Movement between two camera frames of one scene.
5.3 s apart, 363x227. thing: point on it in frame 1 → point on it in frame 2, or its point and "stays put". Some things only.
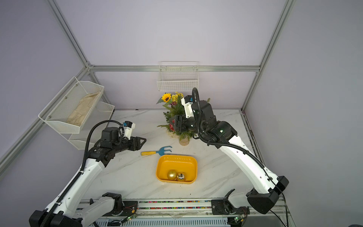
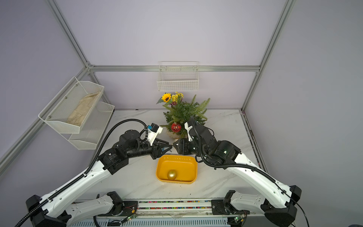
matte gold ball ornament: x=171 y=174 stays put
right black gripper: x=182 y=121 → x=185 y=146
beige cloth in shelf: x=78 y=117 stays put
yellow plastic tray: x=187 y=164 stays put
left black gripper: x=135 y=143 → x=155 y=148
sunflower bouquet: x=170 y=99 stays put
